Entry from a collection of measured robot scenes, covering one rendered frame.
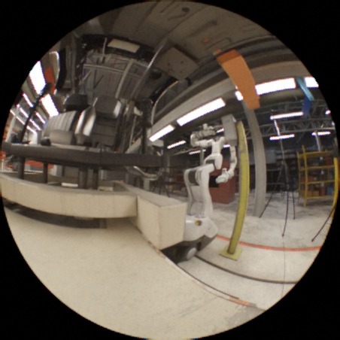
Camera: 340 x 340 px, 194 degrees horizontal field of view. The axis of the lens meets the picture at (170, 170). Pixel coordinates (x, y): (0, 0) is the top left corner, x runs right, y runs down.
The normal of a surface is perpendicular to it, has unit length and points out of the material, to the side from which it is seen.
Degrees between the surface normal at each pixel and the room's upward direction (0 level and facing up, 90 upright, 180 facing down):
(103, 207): 90
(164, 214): 90
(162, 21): 180
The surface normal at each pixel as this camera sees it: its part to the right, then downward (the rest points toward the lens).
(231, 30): -0.04, 0.99
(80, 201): 0.60, -0.05
